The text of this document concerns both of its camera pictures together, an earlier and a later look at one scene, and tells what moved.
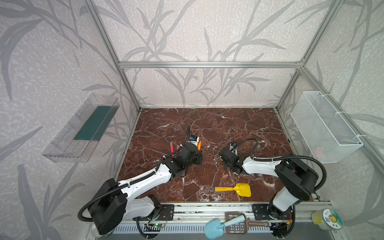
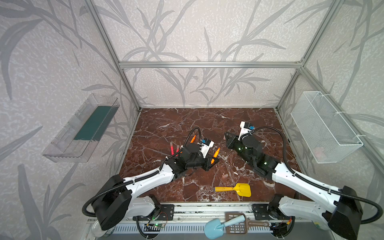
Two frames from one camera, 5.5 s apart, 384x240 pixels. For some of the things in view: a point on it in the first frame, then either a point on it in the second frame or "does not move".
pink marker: [172, 147] does not move
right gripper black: [226, 156] to [233, 141]
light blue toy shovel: [213, 228] does not move
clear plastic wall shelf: [75, 142] does not move
